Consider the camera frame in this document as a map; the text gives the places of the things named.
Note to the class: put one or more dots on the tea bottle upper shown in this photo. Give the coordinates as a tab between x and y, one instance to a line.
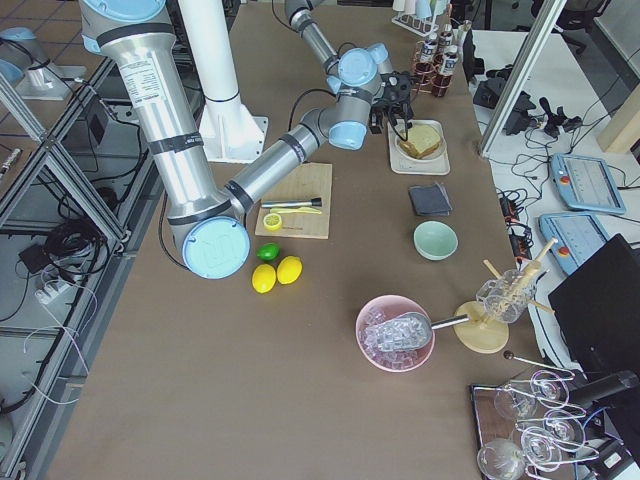
426	56

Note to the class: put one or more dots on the teach pendant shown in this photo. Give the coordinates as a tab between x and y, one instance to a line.
579	235
586	183

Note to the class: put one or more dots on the teach pendant near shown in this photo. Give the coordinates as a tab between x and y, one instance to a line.
579	235

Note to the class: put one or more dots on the teach pendant far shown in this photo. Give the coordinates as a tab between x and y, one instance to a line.
586	183

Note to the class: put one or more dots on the green ceramic bowl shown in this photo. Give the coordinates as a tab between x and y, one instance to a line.
435	240

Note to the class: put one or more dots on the half lemon slice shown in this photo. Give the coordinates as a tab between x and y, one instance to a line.
272	222

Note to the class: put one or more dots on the wooden cup stand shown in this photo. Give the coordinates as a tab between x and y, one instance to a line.
484	334

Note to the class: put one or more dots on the yellow lemon upper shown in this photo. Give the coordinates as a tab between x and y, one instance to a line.
264	278

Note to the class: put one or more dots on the wooden cutting board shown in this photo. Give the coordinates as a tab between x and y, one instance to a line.
309	181

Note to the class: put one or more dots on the grey folded cloth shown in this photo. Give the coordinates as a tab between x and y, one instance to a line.
430	200

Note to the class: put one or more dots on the tea bottle lower right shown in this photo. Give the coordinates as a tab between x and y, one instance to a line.
445	38

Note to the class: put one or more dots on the cream rabbit tray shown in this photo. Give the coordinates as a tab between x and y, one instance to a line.
435	164

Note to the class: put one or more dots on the white round plate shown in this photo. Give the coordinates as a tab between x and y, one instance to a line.
421	141

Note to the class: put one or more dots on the copper wire bottle rack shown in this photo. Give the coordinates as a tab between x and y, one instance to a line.
422	83

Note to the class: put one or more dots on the metal ice scoop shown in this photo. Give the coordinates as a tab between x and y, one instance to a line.
406	332

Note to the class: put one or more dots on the steel cylinder muddler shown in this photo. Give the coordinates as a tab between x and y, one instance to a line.
314	202

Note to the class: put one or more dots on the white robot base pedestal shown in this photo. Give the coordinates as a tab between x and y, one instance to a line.
230	132

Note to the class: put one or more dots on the aluminium frame post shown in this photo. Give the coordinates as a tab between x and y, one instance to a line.
525	60

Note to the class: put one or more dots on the tea bottle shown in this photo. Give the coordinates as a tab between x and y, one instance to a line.
445	72
426	56
445	38

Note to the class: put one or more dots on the glass pitcher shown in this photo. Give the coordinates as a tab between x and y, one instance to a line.
506	298

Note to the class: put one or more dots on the yellow lemon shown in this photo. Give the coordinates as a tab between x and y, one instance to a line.
264	278
289	270

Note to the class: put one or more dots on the wine glass tray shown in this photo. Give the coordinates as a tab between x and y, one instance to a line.
527	427

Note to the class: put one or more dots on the black monitor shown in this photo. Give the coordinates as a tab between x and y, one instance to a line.
597	309

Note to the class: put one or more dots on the yellow lemon lower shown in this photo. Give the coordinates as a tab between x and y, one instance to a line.
289	270

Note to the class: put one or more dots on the pink ice bowl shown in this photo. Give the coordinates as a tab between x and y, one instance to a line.
381	309

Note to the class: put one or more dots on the tea bottle lower left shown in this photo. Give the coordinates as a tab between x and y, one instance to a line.
445	72

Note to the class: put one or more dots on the yellow plastic knife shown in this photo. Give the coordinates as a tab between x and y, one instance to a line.
296	210

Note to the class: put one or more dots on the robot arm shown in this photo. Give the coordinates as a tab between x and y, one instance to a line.
362	79
206	220

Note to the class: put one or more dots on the bread slice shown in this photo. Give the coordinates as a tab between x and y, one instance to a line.
420	151
423	133

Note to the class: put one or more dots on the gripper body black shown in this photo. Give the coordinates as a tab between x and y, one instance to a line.
398	90
376	120

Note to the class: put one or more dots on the green lime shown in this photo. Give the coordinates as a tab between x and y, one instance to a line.
268	251

